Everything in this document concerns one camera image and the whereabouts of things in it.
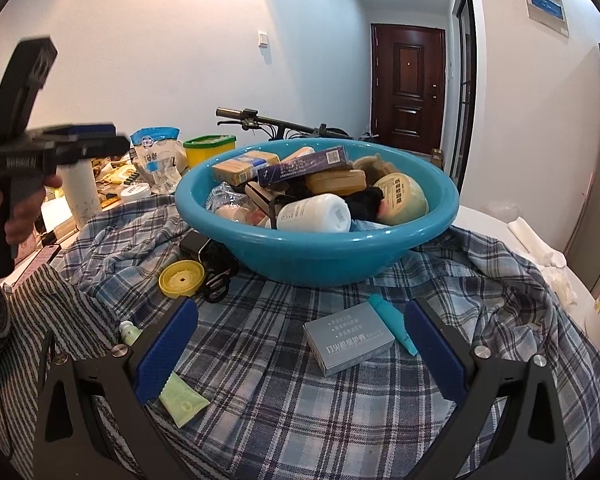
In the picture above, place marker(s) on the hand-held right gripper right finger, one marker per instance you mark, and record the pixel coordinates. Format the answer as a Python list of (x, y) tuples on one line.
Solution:
[(435, 350)]

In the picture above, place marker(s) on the round jar beige lid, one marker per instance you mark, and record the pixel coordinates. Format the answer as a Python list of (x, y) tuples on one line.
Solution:
[(402, 200)]

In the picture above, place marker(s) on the brown entrance door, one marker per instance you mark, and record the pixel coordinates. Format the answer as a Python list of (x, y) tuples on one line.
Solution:
[(410, 90)]

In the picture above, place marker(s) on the white jar blue label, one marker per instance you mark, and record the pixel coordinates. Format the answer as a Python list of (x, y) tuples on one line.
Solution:
[(136, 194)]

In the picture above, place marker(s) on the black knitted hat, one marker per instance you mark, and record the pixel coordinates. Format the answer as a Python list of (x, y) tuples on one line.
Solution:
[(365, 202)]

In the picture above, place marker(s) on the white plastic bottle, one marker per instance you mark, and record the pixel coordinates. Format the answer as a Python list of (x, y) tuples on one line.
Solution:
[(312, 214)]

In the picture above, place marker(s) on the white crumpled cloth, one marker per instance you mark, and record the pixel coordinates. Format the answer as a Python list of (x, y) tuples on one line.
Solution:
[(545, 260)]

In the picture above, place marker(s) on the grey box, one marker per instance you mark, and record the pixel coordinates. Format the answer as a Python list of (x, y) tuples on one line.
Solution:
[(347, 340)]

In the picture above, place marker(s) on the light green tube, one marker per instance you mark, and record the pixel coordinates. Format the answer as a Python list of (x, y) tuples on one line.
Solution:
[(182, 400)]

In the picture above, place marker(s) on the dark blue long box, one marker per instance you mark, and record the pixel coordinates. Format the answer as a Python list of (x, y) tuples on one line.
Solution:
[(305, 165)]

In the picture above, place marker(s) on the amber soap bar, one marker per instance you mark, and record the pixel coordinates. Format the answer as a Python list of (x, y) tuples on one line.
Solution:
[(335, 181)]

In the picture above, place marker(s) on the blue face masks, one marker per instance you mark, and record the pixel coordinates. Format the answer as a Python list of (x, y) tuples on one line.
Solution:
[(370, 226)]

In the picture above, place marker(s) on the teal tube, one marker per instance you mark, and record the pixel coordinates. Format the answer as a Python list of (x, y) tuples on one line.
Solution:
[(392, 322)]

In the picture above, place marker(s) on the black framed glass door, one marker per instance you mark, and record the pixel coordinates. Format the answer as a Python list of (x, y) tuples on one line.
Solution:
[(465, 85)]

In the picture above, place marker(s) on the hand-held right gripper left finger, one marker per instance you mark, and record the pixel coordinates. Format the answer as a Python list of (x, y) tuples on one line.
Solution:
[(162, 350)]

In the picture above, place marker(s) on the white blue sugar bag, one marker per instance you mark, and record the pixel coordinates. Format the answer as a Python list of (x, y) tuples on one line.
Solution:
[(155, 160)]

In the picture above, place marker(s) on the black scissors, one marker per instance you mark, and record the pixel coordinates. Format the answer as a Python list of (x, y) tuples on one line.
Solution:
[(220, 285)]

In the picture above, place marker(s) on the cream box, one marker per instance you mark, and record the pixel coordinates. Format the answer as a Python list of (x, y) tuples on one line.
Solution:
[(297, 154)]

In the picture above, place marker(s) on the black small box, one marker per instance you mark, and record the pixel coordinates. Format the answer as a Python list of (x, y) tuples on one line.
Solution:
[(265, 195)]

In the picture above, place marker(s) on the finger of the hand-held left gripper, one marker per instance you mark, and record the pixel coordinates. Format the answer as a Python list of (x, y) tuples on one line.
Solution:
[(90, 131), (100, 149)]

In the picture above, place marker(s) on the person's left hand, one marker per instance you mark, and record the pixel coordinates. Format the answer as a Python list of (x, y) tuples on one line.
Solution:
[(27, 215)]

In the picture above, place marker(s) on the small cardboard box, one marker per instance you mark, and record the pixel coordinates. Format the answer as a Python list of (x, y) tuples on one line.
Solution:
[(437, 157)]

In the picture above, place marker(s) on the white light switch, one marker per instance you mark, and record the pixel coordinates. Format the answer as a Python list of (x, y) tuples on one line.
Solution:
[(263, 39)]

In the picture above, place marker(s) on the green pill blister pack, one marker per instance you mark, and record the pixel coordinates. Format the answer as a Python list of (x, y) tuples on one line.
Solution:
[(131, 176)]

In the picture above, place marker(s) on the blue plastic basin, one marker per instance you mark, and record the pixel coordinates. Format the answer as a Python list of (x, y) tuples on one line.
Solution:
[(305, 260)]

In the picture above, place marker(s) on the black pouch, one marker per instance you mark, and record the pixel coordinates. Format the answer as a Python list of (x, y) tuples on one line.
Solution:
[(195, 245)]

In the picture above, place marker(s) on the brown paper pulp tray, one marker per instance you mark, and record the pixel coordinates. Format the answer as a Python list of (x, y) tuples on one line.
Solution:
[(372, 164)]

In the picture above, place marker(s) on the gold soap box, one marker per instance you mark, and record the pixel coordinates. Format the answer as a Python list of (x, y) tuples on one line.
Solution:
[(242, 167)]

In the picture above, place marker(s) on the blue plaid shirt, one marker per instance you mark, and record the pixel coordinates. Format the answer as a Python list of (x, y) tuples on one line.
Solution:
[(280, 410)]

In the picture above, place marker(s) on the yellow round lid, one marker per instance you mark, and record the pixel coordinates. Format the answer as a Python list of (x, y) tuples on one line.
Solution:
[(180, 279)]

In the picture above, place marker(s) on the clear plastic bag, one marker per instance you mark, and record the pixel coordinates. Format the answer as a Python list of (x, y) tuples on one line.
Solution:
[(222, 197)]

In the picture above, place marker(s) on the yellow container green rim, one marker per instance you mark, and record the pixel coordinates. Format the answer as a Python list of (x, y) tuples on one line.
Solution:
[(207, 152)]

